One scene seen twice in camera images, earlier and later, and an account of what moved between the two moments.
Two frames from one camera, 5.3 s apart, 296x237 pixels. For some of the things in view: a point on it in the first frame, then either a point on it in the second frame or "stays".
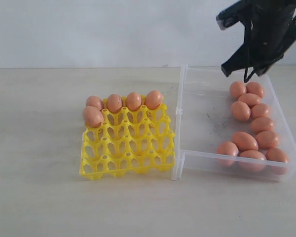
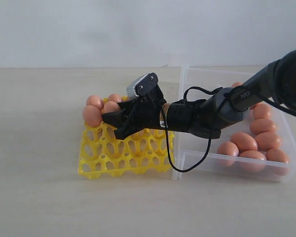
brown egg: [94, 100] stays
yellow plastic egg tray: [129, 141] stays
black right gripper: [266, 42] → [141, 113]
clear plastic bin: [203, 121] stays
